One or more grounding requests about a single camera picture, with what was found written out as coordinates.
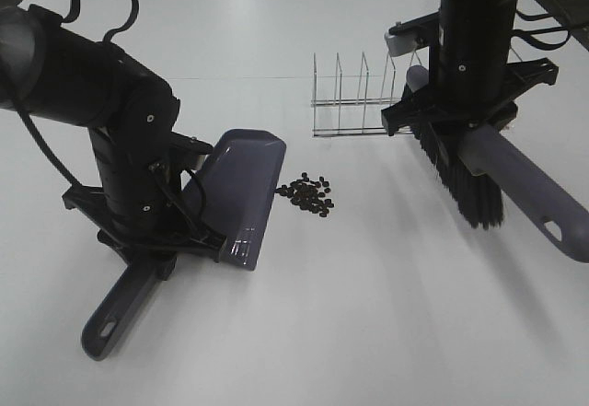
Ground chrome wire dish rack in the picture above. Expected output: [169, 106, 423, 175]
[310, 51, 429, 138]

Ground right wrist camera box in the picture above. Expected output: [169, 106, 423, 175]
[384, 12, 439, 57]

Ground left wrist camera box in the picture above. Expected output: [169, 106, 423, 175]
[169, 133, 214, 170]

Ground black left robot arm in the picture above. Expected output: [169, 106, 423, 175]
[1, 6, 226, 277]

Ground purple plastic dustpan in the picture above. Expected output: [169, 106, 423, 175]
[81, 129, 286, 361]

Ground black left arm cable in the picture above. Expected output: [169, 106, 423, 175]
[0, 0, 140, 191]

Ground purple hand brush black bristles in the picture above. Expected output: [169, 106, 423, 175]
[404, 65, 589, 263]

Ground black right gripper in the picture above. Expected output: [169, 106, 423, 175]
[381, 58, 559, 167]

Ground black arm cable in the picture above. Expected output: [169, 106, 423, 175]
[508, 0, 589, 57]
[0, 0, 140, 191]

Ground pile of coffee beans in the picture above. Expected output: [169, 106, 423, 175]
[274, 171, 335, 218]

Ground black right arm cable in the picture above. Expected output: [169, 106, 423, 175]
[508, 0, 589, 57]

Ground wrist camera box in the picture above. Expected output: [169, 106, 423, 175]
[169, 133, 214, 170]
[384, 12, 439, 57]

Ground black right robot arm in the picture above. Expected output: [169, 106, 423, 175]
[382, 0, 558, 168]

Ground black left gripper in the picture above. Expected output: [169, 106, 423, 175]
[63, 129, 225, 281]

